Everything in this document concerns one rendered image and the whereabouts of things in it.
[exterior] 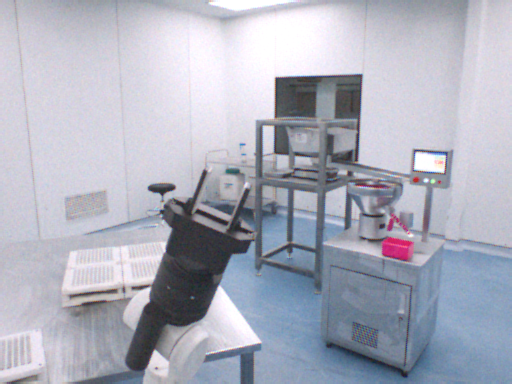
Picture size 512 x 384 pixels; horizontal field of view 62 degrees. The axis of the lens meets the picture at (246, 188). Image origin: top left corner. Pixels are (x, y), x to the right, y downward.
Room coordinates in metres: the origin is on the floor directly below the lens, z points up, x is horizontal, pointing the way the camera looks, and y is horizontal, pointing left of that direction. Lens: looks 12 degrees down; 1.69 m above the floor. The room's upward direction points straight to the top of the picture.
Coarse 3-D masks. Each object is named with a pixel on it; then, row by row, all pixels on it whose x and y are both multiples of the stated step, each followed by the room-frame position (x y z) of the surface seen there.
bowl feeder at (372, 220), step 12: (360, 180) 2.96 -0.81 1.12; (384, 180) 2.93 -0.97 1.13; (348, 192) 2.77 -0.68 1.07; (360, 192) 2.67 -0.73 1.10; (372, 192) 2.62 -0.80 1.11; (384, 192) 2.61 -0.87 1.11; (360, 204) 2.72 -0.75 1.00; (372, 204) 2.66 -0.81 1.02; (384, 204) 2.65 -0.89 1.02; (360, 216) 2.77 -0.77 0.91; (372, 216) 2.72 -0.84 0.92; (384, 216) 2.74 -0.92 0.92; (408, 216) 2.56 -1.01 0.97; (360, 228) 2.76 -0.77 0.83; (372, 228) 2.70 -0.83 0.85; (384, 228) 2.72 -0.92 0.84
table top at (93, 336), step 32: (0, 256) 2.18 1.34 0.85; (32, 256) 2.18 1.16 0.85; (64, 256) 2.18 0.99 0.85; (0, 288) 1.78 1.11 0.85; (32, 288) 1.78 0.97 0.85; (0, 320) 1.50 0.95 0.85; (32, 320) 1.50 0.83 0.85; (64, 320) 1.50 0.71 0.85; (96, 320) 1.50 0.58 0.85; (224, 320) 1.50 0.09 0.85; (64, 352) 1.29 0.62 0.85; (96, 352) 1.29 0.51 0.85; (224, 352) 1.31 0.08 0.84
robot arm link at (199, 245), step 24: (168, 216) 0.53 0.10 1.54; (192, 216) 0.52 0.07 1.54; (216, 216) 0.55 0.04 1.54; (168, 240) 0.53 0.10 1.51; (192, 240) 0.52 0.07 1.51; (216, 240) 0.51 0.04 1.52; (240, 240) 0.51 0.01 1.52; (168, 264) 0.54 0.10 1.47; (192, 264) 0.52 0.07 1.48; (216, 264) 0.52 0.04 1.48; (168, 288) 0.52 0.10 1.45; (192, 288) 0.51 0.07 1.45; (216, 288) 0.54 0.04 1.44
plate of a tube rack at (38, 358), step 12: (12, 336) 1.27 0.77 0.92; (24, 336) 1.27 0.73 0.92; (36, 336) 1.27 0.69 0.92; (0, 348) 1.20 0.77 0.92; (12, 348) 1.20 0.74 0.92; (36, 348) 1.20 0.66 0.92; (12, 360) 1.14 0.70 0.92; (36, 360) 1.14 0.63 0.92; (0, 372) 1.08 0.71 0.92; (12, 372) 1.08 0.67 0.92; (24, 372) 1.08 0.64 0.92; (36, 372) 1.10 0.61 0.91
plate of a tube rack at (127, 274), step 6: (126, 264) 1.89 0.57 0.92; (126, 270) 1.82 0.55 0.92; (138, 270) 1.82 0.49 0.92; (150, 270) 1.82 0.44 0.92; (126, 276) 1.75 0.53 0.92; (144, 276) 1.75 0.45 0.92; (126, 282) 1.69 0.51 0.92; (132, 282) 1.69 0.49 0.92; (138, 282) 1.70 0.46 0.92; (144, 282) 1.71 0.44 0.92; (150, 282) 1.71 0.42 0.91
